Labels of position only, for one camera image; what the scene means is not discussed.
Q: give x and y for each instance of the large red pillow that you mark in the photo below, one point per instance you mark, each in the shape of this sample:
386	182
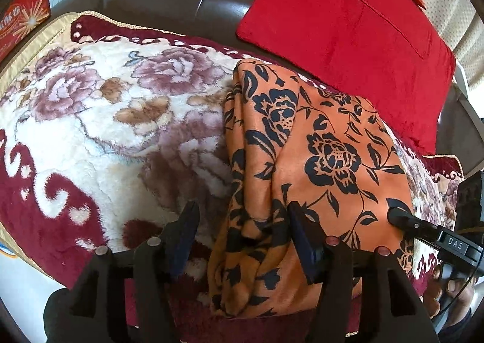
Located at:
340	36

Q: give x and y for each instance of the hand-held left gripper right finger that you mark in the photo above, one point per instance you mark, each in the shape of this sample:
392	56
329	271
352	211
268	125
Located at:
302	248

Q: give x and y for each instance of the maroon white floral blanket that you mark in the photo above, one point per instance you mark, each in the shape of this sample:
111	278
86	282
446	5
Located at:
94	131

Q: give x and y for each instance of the orange black floral cloth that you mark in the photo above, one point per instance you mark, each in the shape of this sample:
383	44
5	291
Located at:
321	161

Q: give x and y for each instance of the red cardboard box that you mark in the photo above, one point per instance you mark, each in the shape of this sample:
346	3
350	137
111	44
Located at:
22	13

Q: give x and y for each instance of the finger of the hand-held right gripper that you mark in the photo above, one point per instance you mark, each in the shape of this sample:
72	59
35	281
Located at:
410	222

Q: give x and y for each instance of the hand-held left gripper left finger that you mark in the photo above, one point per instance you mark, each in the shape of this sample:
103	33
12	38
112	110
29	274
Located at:
184	239

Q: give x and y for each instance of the person's right hand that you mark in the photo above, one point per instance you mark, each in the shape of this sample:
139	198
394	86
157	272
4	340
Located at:
442	293

